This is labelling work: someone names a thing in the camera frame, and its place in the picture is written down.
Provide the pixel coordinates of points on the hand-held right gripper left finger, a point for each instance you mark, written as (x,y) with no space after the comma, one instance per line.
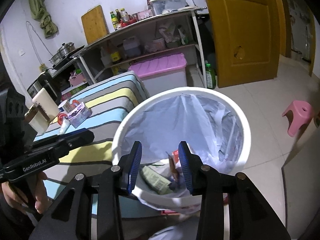
(133,167)

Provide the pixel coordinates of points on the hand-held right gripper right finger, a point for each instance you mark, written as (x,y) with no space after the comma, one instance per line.
(186,167)

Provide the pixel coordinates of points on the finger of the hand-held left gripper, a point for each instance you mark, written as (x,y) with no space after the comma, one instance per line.
(77,136)

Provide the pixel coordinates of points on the pink carton box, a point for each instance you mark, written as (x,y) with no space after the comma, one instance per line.
(80,115)

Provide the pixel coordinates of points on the white paper packet green print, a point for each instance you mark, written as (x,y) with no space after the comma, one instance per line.
(155,180)

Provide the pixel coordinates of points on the white trash can with liner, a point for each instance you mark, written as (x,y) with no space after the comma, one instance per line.
(225,120)

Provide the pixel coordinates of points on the person's left hand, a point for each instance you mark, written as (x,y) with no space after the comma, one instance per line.
(41,200)

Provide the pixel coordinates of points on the white jug with brown band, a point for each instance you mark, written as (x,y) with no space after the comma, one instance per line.
(37,121)

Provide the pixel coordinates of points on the white kitchen appliance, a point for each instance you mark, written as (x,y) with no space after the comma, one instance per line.
(46,103)

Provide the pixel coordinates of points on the striped tablecloth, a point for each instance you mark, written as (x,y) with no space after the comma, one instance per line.
(112,97)

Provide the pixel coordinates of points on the power strip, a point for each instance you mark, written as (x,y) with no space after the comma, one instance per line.
(43,68)

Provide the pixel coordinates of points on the steel pot with lid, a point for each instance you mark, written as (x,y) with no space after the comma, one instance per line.
(62,52)

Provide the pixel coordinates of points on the soy sauce bottle yellow label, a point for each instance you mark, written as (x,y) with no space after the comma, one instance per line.
(115,55)

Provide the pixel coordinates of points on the green detergent bottle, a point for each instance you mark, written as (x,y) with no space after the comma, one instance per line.
(210,76)

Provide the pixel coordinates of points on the storage box with pink lid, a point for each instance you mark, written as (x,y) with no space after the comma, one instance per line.
(160,65)

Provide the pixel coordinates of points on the wooden cutting board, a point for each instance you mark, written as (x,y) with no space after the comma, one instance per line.
(95,25)

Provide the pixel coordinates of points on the green oil bottle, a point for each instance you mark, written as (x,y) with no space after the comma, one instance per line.
(114,21)

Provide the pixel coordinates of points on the pink plastic basin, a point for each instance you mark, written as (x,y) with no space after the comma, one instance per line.
(159,45)

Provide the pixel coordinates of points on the pink plastic stool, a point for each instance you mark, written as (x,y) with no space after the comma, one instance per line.
(298,112)

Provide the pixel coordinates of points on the green hanging cloth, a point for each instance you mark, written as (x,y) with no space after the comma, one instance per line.
(42,15)

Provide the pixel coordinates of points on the dark sauce bottle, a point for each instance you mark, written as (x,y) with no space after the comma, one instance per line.
(118,15)

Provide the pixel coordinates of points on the clear bottle with yellow cap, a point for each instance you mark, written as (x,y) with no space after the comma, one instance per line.
(124,15)

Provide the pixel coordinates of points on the bundle of plastic bags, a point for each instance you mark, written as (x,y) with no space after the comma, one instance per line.
(172,33)

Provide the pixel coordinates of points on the grey shelf unit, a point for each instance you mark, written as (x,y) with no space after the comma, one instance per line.
(195,30)

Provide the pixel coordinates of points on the pink knife holder box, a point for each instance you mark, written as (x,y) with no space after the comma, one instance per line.
(145,15)

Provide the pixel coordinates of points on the yellow wooden door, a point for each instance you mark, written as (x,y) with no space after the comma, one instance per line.
(245,35)

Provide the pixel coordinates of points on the clear storage container with lid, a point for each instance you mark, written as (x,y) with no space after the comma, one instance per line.
(168,5)

